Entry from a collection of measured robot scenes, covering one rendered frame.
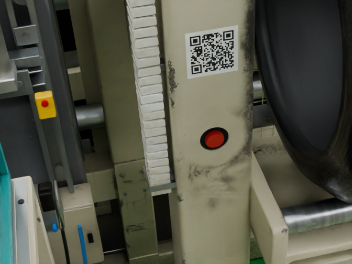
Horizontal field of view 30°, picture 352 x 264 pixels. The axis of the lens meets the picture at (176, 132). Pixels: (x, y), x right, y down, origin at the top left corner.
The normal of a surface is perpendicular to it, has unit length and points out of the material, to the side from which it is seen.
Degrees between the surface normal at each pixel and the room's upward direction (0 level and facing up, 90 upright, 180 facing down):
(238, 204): 91
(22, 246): 0
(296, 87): 32
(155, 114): 90
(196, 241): 90
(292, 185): 0
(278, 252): 90
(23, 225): 0
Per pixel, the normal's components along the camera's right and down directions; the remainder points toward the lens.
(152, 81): 0.21, 0.62
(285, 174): -0.06, -0.77
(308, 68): 0.08, -0.23
